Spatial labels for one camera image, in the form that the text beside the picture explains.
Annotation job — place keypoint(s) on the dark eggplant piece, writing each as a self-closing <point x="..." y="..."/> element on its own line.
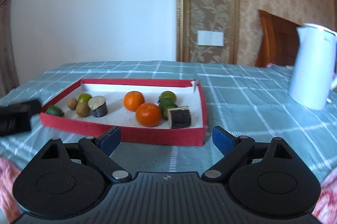
<point x="98" y="107"/>
<point x="179" y="117"/>

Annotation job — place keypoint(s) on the red shallow cardboard box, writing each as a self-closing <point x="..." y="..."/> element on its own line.
<point x="189" y="93"/>

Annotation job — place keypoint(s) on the large orange tangerine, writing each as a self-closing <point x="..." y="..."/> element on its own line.
<point x="148" y="114"/>

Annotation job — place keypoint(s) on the beige patterned curtain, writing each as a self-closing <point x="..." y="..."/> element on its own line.
<point x="9" y="78"/>

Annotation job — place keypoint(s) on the brown kiwi fruit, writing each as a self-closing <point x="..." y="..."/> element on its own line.
<point x="82" y="109"/>
<point x="72" y="103"/>

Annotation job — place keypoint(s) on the white electric kettle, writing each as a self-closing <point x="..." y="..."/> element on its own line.
<point x="314" y="73"/>

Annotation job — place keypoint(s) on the green tomato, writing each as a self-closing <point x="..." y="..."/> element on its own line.
<point x="84" y="97"/>
<point x="167" y="94"/>

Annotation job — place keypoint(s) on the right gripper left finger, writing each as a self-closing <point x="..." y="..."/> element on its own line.
<point x="97" y="152"/>

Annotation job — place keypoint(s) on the wooden headboard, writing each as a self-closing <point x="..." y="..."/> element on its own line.
<point x="280" y="41"/>

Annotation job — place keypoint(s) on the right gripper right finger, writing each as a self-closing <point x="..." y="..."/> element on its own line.
<point x="235" y="152"/>

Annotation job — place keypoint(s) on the small orange tangerine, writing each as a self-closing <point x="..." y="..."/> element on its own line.
<point x="132" y="100"/>

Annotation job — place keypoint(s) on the white wall switch panel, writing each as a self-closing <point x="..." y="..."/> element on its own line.
<point x="210" y="38"/>

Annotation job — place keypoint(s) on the teal plaid bedsheet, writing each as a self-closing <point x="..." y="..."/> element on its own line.
<point x="243" y="100"/>

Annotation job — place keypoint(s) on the pink floral towel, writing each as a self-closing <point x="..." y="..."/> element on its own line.
<point x="9" y="173"/>

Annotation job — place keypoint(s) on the gold framed wallpaper panel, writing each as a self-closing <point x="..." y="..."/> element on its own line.
<point x="207" y="15"/>

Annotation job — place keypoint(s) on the cut green cucumber piece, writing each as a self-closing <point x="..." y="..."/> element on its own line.
<point x="165" y="104"/>

